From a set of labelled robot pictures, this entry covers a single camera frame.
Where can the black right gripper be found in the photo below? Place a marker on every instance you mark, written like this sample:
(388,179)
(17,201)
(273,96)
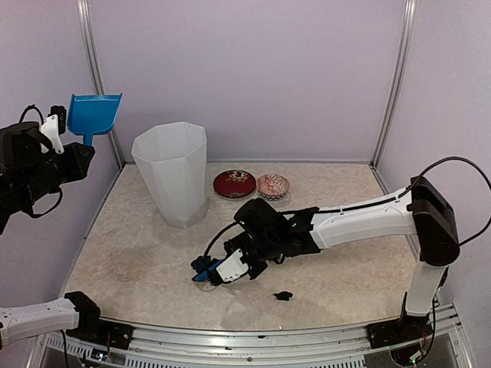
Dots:
(253,275)

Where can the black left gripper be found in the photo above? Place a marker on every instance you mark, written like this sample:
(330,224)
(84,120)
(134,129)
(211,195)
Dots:
(80,164)

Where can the blue dustpan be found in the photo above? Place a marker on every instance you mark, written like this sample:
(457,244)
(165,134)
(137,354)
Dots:
(91,115)

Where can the blue hand brush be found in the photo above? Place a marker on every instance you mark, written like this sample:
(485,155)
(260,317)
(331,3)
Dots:
(211,274)

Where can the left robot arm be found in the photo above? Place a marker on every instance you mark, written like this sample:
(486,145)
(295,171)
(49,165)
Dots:
(31,168)

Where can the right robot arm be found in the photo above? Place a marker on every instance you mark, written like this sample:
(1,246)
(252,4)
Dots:
(268,235)

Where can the small black paper scrap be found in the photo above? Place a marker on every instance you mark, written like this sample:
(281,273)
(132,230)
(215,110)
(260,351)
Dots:
(283,296)

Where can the pink patterned bowl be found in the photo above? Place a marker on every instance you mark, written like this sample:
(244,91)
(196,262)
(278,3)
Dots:
(272,186)

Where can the red floral plate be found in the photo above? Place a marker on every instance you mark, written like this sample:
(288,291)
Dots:
(234,184)

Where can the white plastic trash bin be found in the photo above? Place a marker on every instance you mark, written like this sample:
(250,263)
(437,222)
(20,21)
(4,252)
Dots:
(172,160)

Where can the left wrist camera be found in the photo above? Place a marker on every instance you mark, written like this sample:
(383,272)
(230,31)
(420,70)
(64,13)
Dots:
(53,126)

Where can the aluminium front rail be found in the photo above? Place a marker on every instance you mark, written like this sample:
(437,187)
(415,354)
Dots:
(152,346)

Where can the left aluminium corner post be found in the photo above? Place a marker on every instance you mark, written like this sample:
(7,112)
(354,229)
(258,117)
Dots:
(90,50)

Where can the aluminium corner post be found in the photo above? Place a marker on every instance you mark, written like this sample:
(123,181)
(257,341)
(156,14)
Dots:
(90,50)
(410,7)

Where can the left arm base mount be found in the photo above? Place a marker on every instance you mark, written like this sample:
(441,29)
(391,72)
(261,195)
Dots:
(91,328)

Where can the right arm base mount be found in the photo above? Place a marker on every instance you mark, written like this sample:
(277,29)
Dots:
(402,329)

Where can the right aluminium corner post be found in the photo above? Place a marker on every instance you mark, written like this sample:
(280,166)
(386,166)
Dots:
(410,7)

